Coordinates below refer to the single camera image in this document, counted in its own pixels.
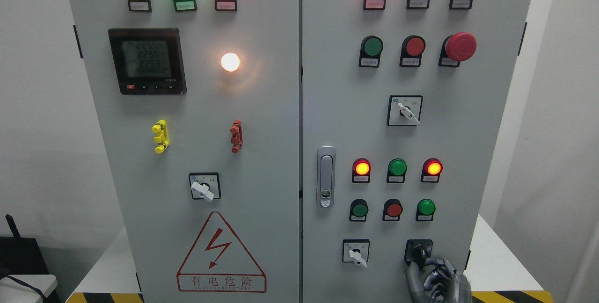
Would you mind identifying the silver cabinet door latch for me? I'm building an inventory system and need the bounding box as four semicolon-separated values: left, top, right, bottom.
316;145;336;208

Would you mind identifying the red terminal connector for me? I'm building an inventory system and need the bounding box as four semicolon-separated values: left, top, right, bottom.
229;119;243;154

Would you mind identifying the black digital power meter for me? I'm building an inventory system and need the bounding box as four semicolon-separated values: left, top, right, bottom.
108;28;187;95

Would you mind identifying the red lamp middle right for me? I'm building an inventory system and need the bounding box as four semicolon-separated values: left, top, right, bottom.
421;158;443;183

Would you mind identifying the red emergency stop button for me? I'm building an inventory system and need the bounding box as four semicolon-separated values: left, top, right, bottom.
438;32;477;68

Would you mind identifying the black device with antenna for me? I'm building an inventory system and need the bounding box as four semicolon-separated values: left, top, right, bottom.
0;214;49;274

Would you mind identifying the yellow terminal connector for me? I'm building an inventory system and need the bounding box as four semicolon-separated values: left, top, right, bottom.
151;119;170;154

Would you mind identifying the green push button lower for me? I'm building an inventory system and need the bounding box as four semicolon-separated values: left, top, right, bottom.
349;199;369;222

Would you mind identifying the lower white selector switch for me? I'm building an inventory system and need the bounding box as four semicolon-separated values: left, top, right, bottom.
342;239;370;268

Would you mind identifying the white box with cable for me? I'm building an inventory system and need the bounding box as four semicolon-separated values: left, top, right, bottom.
0;274;58;303

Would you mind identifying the left white selector switch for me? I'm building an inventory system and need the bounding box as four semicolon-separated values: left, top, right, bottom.
188;172;222;202

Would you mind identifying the green lamp middle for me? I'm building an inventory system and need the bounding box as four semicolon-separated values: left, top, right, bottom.
387;158;407;183

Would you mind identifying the black rotary knob switch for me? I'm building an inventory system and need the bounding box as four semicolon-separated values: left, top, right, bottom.
404;239;433;269

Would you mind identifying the white selector switch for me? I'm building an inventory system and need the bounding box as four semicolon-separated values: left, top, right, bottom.
188;172;222;202
387;95;423;127
342;239;370;268

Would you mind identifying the green lamp lower right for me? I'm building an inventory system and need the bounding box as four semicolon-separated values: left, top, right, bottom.
415;199;436;222

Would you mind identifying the white platform with hazard stripes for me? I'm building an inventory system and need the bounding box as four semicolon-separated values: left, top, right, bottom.
67;217;553;303

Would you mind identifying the red push button lower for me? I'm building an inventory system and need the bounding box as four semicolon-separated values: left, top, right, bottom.
382;199;403;222

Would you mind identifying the green push button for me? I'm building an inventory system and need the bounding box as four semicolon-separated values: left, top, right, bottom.
358;35;384;68
349;199;369;222

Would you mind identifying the grey electrical control cabinet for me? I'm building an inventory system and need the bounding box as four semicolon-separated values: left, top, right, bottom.
70;0;530;303

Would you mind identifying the red electric danger warning sticker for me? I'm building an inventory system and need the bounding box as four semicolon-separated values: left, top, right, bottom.
177;211;267;294

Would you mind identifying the red push button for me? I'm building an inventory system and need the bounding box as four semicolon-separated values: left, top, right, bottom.
399;35;426;68
382;199;403;222

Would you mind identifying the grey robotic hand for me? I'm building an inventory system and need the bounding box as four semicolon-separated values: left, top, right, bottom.
406;258;473;303

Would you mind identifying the green push button upper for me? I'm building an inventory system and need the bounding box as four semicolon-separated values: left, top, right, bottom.
358;35;384;68

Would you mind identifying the red lit lamp middle left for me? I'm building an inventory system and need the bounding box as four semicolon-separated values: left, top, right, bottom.
351;158;371;183

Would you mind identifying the red push button upper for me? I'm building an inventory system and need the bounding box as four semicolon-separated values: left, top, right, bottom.
399;35;426;68

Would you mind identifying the upper right white selector switch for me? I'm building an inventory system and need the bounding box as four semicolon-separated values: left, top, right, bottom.
387;95;423;127

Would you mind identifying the white glowing indicator lamp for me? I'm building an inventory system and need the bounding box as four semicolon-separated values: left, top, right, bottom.
220;52;241;72

